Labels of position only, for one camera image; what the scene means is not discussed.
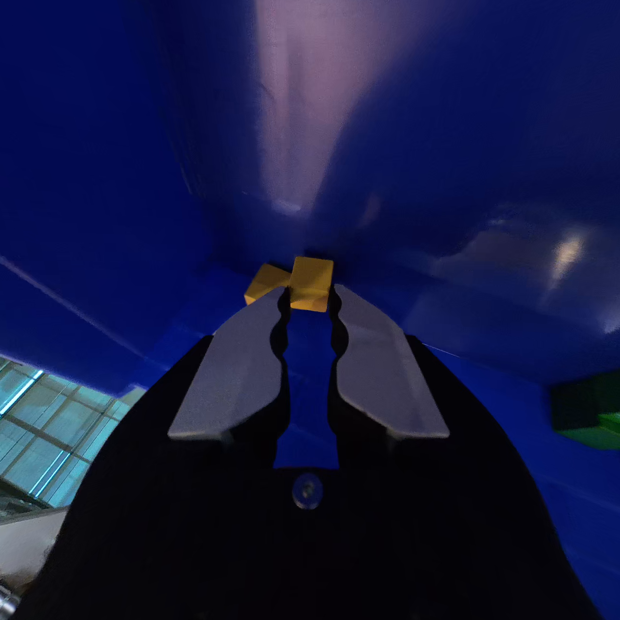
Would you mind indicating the green wooden cube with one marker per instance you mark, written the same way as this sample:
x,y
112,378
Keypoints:
x,y
586,416

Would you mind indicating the blue plastic bin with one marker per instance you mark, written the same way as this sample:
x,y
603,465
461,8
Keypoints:
x,y
145,193

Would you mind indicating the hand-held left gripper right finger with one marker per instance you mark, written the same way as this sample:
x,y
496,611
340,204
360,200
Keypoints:
x,y
382,378

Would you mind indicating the yellow wooden cube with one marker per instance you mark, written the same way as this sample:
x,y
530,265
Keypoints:
x,y
264,283
312,283

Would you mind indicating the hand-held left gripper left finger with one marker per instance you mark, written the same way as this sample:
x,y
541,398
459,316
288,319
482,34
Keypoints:
x,y
232,378

